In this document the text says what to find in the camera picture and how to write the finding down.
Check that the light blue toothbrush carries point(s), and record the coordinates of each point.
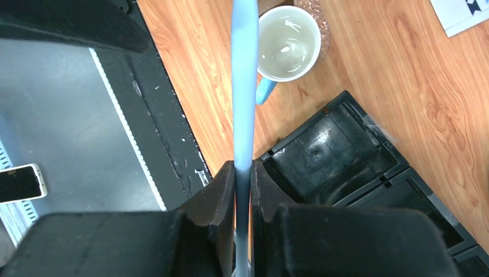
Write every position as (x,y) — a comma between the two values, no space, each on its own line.
(244,62)

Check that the smartphone with white case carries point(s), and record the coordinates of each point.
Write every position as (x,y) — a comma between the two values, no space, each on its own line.
(22,183)

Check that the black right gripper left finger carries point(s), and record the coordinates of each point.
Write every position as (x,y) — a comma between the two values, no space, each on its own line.
(195,239)

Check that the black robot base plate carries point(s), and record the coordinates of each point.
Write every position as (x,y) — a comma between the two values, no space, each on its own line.
(159,126)

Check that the black compartment organizer box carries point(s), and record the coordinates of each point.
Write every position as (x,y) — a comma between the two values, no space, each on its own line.
(341,157)

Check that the white patterned placemat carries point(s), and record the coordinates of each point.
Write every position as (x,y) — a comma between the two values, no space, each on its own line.
(456,16)

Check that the white mug with blue handle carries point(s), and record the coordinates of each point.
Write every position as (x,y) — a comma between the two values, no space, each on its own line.
(289,46)

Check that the oval textured glass tray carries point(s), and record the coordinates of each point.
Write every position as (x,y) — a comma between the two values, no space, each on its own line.
(314,8)

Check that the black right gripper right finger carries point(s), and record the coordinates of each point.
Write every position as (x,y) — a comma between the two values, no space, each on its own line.
(291,239)

